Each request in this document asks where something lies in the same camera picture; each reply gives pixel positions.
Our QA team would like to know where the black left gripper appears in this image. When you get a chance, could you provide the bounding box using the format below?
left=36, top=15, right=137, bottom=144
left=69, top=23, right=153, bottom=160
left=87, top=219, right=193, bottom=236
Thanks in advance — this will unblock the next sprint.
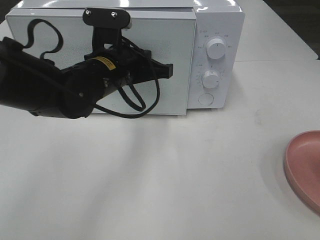
left=82, top=7, right=174, bottom=84

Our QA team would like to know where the white round knob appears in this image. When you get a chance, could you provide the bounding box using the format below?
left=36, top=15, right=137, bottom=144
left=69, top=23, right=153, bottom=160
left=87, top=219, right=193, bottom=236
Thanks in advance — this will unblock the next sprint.
left=204, top=36, right=227, bottom=60
left=202, top=70, right=220, bottom=89

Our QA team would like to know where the white round door button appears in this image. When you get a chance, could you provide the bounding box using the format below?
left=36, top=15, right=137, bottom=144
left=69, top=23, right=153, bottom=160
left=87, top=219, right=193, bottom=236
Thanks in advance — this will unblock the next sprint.
left=198, top=93, right=214, bottom=106

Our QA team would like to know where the pink round plate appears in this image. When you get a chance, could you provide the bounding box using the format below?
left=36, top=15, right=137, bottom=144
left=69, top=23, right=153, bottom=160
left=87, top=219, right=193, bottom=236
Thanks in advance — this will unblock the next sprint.
left=283, top=130, right=320, bottom=215

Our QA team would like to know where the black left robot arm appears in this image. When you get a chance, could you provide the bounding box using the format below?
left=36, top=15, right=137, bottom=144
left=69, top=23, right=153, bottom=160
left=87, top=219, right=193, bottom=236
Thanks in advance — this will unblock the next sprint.
left=0, top=7, right=174, bottom=119

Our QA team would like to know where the white microwave oven body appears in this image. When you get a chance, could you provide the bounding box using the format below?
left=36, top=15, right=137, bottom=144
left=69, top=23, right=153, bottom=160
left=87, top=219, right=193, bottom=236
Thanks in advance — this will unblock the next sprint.
left=5, top=0, right=245, bottom=111

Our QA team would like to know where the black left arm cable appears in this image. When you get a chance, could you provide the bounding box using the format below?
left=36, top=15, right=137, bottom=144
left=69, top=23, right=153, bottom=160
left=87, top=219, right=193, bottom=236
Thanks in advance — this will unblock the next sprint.
left=23, top=19, right=161, bottom=119

